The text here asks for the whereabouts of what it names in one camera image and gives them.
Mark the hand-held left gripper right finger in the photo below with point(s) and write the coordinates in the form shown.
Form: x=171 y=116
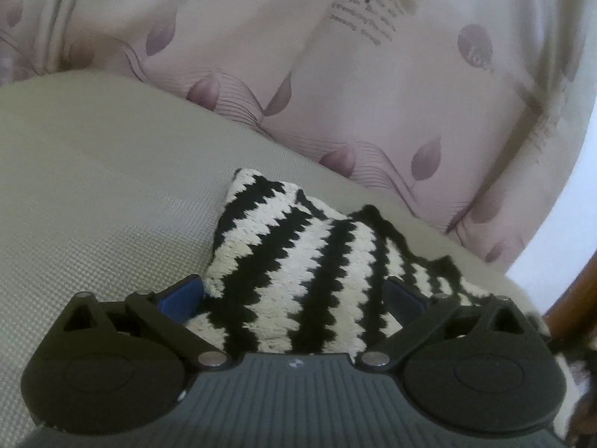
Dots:
x=405 y=301

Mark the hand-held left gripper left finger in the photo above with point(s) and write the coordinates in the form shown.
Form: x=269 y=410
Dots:
x=179 y=296

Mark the black white striped knitted garment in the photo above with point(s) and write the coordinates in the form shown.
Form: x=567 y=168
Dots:
x=289 y=266

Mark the brown wooden furniture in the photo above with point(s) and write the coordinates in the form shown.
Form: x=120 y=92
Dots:
x=577 y=310

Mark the leaf-patterned pink curtain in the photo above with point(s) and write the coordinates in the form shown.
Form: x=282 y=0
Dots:
x=373 y=102

